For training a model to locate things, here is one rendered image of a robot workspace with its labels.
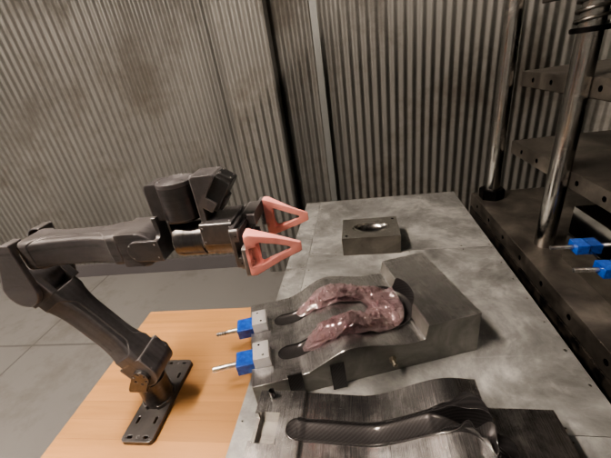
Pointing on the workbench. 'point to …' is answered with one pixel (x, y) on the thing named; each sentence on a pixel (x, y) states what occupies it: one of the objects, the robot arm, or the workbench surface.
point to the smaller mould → (371, 236)
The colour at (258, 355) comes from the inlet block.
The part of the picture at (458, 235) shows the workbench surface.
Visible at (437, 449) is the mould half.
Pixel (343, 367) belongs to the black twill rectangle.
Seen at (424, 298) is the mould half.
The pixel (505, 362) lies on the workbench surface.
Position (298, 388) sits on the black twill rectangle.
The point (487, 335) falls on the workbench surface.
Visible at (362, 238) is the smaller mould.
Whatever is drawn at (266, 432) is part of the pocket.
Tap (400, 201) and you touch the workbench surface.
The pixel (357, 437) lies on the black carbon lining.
